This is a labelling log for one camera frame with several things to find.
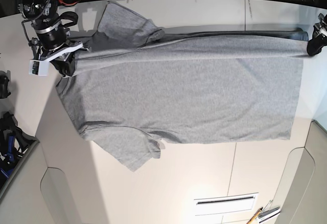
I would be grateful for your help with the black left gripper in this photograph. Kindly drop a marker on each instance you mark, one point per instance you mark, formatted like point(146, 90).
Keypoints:
point(319, 37)

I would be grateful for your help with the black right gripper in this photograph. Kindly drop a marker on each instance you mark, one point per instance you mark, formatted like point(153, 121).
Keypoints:
point(52, 44)

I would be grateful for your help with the grey T-shirt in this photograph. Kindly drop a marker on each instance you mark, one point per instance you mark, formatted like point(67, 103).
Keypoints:
point(136, 85)

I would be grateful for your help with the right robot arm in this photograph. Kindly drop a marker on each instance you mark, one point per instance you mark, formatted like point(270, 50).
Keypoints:
point(34, 9)

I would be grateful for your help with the black object at left edge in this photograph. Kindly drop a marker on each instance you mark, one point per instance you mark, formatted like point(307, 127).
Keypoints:
point(5, 79)

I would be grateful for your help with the blue black bag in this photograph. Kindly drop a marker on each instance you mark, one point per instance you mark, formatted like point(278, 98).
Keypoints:
point(14, 144)

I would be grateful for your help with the wooden pencil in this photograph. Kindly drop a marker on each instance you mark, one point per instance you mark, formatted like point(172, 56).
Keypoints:
point(255, 216)

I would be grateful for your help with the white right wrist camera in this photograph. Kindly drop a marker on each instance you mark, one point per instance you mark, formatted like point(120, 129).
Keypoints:
point(39, 67)

